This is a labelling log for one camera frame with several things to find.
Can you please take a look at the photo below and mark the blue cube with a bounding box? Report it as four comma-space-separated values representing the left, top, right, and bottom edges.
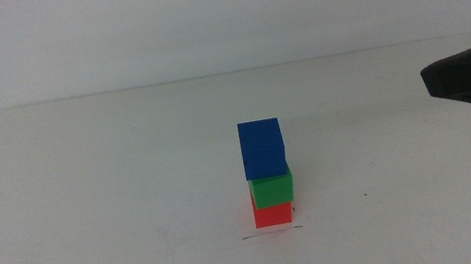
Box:
236, 116, 290, 182

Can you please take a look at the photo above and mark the green cube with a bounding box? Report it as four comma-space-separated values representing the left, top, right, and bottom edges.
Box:
246, 163, 298, 211

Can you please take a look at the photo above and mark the red cube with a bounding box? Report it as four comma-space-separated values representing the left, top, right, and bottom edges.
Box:
249, 187, 296, 229

